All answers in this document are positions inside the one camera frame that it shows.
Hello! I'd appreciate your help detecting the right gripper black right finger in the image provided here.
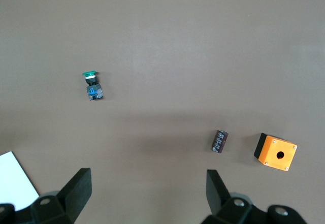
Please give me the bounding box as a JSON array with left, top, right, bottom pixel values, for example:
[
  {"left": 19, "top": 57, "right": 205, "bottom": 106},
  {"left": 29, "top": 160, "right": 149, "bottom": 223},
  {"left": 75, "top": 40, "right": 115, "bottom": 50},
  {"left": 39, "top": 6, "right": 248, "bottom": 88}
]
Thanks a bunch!
[{"left": 206, "top": 169, "right": 232, "bottom": 216}]

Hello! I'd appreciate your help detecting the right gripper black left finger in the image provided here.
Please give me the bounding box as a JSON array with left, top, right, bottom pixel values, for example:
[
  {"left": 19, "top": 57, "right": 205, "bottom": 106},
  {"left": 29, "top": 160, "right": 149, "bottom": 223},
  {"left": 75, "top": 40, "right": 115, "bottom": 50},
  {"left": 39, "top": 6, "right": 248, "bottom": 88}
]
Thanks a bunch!
[{"left": 56, "top": 167, "right": 92, "bottom": 224}]

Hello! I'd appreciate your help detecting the green push button switch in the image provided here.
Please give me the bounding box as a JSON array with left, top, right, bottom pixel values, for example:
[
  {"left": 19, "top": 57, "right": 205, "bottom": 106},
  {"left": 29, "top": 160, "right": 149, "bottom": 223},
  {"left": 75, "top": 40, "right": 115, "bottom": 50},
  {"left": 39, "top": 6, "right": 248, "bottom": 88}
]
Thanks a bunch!
[{"left": 82, "top": 70, "right": 104, "bottom": 102}]

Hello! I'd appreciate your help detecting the white drawer cabinet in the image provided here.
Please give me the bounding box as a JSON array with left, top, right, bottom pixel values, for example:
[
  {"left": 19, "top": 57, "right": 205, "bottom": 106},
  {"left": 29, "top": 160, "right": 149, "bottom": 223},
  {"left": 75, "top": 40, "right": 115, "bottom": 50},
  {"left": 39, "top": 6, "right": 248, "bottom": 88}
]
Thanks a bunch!
[{"left": 0, "top": 150, "right": 40, "bottom": 212}]

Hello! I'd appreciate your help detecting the small black contact block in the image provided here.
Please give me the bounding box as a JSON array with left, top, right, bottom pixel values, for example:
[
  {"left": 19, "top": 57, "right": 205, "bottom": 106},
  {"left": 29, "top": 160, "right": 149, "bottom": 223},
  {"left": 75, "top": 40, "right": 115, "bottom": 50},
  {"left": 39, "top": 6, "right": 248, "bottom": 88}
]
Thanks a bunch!
[{"left": 211, "top": 129, "right": 229, "bottom": 154}]

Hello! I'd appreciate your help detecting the orange button enclosure box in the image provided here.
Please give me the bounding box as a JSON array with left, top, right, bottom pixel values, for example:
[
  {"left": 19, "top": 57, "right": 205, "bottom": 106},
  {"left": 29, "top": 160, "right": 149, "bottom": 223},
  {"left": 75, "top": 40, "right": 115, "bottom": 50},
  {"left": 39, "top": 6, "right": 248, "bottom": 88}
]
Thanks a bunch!
[{"left": 253, "top": 132, "right": 298, "bottom": 172}]

